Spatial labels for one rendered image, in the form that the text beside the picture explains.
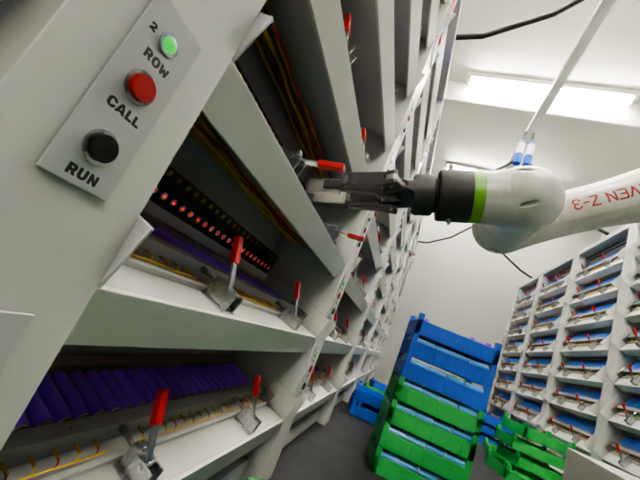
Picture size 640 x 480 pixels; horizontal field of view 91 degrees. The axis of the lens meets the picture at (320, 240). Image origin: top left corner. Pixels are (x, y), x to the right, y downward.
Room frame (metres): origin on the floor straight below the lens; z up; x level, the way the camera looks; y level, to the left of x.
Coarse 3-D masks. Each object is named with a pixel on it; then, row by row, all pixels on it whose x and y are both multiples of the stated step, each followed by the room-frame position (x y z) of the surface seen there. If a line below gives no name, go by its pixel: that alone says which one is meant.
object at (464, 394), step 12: (396, 360) 1.36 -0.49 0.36; (408, 360) 1.17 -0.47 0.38; (408, 372) 1.17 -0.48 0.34; (420, 372) 1.16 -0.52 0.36; (432, 372) 1.15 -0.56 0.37; (420, 384) 1.16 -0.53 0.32; (432, 384) 1.15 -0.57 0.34; (444, 384) 1.15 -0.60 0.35; (456, 384) 1.14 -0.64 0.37; (456, 396) 1.14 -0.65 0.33; (468, 396) 1.13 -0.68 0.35; (480, 396) 1.12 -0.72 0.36; (480, 408) 1.12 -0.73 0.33
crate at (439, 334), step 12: (420, 312) 1.18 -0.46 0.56; (408, 324) 1.37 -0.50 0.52; (420, 324) 1.17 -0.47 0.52; (432, 324) 1.16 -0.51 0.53; (420, 336) 1.23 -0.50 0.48; (432, 336) 1.16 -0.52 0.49; (444, 336) 1.16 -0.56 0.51; (456, 336) 1.15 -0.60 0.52; (444, 348) 1.29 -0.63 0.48; (456, 348) 1.14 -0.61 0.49; (468, 348) 1.14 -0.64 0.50; (480, 348) 1.13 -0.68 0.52; (492, 348) 1.12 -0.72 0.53; (480, 360) 1.16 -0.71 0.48; (492, 360) 1.12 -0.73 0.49
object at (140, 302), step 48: (192, 192) 0.46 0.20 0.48; (144, 240) 0.21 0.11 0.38; (192, 240) 0.51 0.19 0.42; (240, 240) 0.40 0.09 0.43; (96, 288) 0.22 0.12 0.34; (144, 288) 0.27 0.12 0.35; (192, 288) 0.38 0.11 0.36; (240, 288) 0.51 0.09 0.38; (288, 288) 0.82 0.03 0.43; (96, 336) 0.25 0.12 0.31; (144, 336) 0.29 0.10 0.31; (192, 336) 0.35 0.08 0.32; (240, 336) 0.44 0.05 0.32; (288, 336) 0.60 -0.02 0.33
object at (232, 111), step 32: (256, 32) 0.21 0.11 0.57; (224, 96) 0.24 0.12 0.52; (192, 128) 0.37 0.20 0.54; (224, 128) 0.26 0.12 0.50; (256, 128) 0.28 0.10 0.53; (224, 160) 0.44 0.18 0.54; (256, 160) 0.31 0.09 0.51; (288, 160) 0.35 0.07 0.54; (256, 192) 0.51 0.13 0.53; (288, 192) 0.39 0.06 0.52; (288, 224) 0.68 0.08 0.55; (320, 224) 0.53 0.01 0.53; (320, 256) 0.62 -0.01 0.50
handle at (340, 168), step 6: (300, 162) 0.39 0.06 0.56; (306, 162) 0.38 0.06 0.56; (312, 162) 0.38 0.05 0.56; (318, 162) 0.37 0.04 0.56; (324, 162) 0.37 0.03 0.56; (330, 162) 0.37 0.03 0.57; (324, 168) 0.38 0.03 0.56; (330, 168) 0.37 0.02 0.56; (336, 168) 0.36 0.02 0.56; (342, 168) 0.36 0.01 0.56
